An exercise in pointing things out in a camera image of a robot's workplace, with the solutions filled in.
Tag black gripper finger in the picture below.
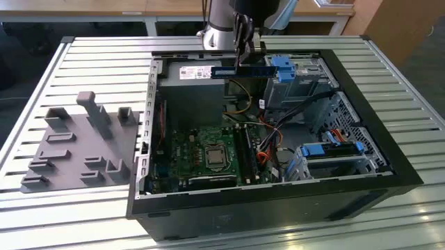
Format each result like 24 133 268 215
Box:
243 32 267 66
232 12 253 69

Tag blue RAM stick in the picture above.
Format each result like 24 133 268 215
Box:
211 66 277 78

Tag black RAM slot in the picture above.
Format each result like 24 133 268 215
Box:
231 124 245 184
237 124 253 182

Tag RAM slot with white clips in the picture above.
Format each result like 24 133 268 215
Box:
235 123 249 182

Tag blue drive bay latch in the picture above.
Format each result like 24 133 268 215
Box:
271 55 296 83

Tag metal drive cage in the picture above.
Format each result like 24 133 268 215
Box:
261 53 339 123

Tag grey power supply unit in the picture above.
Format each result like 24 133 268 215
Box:
163 61 227 126

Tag green motherboard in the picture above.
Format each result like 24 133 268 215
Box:
149 124 279 194

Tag round grey speaker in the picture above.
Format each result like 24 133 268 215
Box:
276 147 296 165

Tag silver CPU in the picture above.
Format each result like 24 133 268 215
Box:
207 150 225 164

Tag hard disk in blue carrier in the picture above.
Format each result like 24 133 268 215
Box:
298 142 364 158

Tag wooden cabinet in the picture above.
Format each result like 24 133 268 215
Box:
342 0 445 69

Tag metal socket cover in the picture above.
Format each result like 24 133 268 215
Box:
203 144 231 171

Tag metal disk bay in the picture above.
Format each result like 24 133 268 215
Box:
283 144 383 183

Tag black expansion card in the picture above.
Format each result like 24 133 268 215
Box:
187 174 237 189

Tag black office chair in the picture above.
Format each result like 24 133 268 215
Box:
1 22 54 57

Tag black PC case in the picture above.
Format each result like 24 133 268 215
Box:
125 48 423 242

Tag grey parts rack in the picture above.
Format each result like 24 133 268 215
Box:
20 91 140 194

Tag yellow power wires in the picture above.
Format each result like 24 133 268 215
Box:
224 79 252 115

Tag orange flat data cable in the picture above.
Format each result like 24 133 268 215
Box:
255 127 284 167

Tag orange disk wire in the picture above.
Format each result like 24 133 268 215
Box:
331 129 350 143

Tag wooden desk white frame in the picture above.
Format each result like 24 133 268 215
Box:
0 0 355 36

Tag blue plastic carrier rail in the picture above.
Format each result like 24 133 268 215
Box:
284 159 296 182

